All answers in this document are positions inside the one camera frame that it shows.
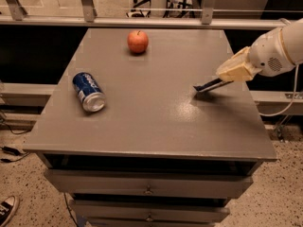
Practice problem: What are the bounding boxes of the metal railing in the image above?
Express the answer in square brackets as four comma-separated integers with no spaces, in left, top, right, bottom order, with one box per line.
[0,0,292,30]

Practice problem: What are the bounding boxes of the grey drawer cabinet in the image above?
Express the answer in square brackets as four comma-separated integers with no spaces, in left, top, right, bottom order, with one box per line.
[25,28,276,227]

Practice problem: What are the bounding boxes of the grey drawer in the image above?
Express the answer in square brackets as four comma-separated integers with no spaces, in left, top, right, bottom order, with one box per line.
[69,201,229,223]
[45,169,253,199]

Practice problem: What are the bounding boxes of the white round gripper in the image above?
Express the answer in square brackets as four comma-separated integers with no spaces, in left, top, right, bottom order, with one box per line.
[216,27,295,82]

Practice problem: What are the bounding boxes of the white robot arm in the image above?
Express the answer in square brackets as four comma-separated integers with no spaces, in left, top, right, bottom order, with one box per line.
[216,19,303,81]

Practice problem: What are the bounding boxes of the black power adapter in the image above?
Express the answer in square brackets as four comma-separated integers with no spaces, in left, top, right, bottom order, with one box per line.
[1,146,22,156]

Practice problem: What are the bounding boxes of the black white sneaker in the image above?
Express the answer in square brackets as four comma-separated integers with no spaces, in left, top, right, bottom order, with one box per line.
[0,196,19,227]

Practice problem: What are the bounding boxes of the top grey drawer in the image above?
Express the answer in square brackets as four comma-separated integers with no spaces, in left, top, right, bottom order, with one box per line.
[45,169,253,199]

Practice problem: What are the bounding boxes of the black floor cable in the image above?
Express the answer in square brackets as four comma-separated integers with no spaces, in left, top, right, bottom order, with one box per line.
[0,151,31,164]

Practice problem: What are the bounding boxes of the lower grey drawer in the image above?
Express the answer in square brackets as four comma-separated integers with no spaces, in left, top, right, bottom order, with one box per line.
[69,201,229,223]

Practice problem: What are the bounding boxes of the blue pepsi soda can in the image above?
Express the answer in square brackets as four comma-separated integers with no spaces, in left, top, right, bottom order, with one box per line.
[72,72,105,113]

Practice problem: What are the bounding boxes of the red apple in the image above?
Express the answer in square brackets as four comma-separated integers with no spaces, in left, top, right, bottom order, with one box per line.
[127,30,149,54]

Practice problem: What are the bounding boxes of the blue rxbar blueberry wrapper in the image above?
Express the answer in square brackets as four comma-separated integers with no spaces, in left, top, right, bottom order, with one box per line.
[194,79,229,93]

